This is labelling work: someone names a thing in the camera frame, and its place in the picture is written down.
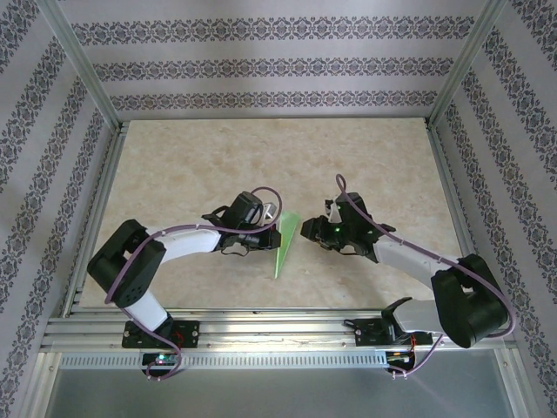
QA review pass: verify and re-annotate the light green paper sheet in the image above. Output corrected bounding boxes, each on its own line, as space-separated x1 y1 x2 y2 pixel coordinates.
272 211 302 280

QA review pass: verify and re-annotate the grey metal sheet panel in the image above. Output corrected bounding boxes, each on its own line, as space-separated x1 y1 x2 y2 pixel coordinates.
37 350 523 418

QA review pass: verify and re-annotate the small controller board green light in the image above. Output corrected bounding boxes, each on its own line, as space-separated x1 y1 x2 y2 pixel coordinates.
142 353 178 367

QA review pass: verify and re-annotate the thin black right gripper cable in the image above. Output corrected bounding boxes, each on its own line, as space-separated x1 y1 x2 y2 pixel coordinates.
339 243 376 263

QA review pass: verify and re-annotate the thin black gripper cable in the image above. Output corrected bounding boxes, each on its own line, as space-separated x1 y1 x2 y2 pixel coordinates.
339 243 376 263
219 243 250 259

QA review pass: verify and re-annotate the thin black left gripper cable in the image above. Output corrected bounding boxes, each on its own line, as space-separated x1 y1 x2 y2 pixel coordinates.
219 243 250 259

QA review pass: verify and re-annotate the aluminium mounting rail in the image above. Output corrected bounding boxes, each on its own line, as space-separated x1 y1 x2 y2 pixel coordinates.
41 309 517 350

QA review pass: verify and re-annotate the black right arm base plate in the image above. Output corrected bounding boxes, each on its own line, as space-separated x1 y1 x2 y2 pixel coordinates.
354 317 433 348

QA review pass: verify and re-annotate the aluminium side rail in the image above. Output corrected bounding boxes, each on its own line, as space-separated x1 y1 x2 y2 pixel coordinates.
425 119 496 315
62 120 131 315

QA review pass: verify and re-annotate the slotted grey cable duct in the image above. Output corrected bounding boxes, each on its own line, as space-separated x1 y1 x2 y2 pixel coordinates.
59 351 389 369

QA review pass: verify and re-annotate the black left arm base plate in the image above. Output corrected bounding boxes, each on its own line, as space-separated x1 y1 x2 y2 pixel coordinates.
121 320 200 349

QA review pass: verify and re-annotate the aluminium frame post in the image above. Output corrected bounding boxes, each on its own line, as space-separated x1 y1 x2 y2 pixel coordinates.
41 0 123 131
427 0 511 130

